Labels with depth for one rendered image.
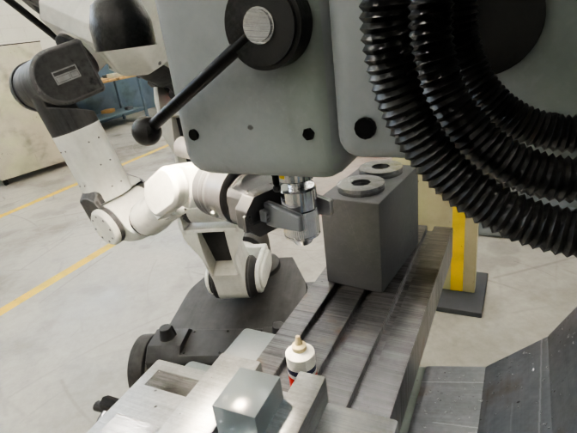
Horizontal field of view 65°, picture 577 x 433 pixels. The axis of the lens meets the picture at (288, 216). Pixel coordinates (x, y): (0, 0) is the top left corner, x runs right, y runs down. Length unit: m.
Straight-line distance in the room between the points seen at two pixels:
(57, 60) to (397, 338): 0.74
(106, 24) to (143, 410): 0.46
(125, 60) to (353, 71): 0.64
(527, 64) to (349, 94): 0.13
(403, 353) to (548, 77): 0.51
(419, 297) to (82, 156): 0.68
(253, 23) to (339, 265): 0.61
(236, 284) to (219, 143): 1.05
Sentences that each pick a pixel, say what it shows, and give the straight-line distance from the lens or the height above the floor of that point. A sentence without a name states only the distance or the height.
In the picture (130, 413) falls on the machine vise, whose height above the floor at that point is 1.03.
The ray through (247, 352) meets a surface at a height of 0.88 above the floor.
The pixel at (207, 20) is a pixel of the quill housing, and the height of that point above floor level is 1.46.
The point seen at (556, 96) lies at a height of 1.39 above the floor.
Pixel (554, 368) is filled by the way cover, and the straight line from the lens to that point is 0.72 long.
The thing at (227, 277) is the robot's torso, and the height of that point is 0.74.
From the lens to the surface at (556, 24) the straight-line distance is 0.35.
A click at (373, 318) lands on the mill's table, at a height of 0.96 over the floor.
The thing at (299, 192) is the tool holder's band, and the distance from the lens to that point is 0.54.
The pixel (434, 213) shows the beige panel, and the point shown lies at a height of 0.48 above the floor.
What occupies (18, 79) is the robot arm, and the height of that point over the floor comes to 1.42.
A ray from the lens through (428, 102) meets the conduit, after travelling 0.22.
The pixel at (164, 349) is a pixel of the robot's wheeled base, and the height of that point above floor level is 0.60.
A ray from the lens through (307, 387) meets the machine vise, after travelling 0.56.
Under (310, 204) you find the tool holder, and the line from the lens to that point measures 0.55.
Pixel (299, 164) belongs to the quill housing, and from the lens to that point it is 0.43.
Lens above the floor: 1.46
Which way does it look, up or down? 23 degrees down
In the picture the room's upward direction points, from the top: 7 degrees counter-clockwise
